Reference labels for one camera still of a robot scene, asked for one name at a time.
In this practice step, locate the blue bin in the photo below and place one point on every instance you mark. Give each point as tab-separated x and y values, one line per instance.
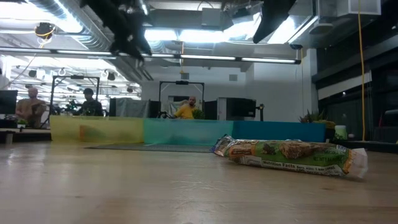
280	130

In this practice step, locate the white and black cabinet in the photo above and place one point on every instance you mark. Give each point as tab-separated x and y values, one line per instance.
236	108

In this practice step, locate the black metal frame wide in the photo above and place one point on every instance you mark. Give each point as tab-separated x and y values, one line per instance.
53	93

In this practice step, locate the yellow translucent bin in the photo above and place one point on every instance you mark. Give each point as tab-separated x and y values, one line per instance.
124	129

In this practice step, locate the black computer monitor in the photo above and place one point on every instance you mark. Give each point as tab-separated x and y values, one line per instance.
7	102

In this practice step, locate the leafy green plant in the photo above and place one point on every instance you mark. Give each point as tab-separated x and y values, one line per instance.
197	114

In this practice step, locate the long light bar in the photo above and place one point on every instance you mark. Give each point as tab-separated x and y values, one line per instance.
205	57

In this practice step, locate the long green granola bar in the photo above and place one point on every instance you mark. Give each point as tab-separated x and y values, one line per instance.
295	155

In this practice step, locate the black metal frame with camera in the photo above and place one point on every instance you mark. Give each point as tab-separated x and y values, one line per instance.
182	82

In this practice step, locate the black stand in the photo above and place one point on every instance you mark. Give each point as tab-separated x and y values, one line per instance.
261	110

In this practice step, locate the grey partition panel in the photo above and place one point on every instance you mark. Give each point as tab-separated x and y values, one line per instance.
130	107

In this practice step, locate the wooden side table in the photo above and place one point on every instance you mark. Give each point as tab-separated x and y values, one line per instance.
28	133

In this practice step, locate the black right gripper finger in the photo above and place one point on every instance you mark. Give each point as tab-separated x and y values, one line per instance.
269	26

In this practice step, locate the white ceiling air unit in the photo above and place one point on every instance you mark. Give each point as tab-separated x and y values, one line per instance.
367	7

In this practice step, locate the person in yellow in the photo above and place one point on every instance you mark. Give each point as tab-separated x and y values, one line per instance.
186	112

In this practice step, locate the background black robot arm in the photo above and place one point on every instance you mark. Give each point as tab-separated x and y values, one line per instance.
165	115
69	108

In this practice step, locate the spiky green plant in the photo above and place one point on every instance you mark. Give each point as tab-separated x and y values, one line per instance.
314	118

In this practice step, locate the person in tan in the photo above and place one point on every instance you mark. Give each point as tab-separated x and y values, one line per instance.
31	109

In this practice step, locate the white green jar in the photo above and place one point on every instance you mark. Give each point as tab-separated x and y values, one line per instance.
340	132

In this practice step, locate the grey mat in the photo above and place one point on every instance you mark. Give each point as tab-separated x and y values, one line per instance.
124	147

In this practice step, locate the teal translucent bin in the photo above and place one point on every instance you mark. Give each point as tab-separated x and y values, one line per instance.
192	130

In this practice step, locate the person in dark cap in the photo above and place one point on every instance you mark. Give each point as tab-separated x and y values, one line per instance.
90	107

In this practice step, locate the small plant in white pot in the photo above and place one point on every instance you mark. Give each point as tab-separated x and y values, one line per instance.
22	122

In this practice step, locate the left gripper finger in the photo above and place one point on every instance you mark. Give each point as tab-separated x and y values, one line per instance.
124	46
143	39

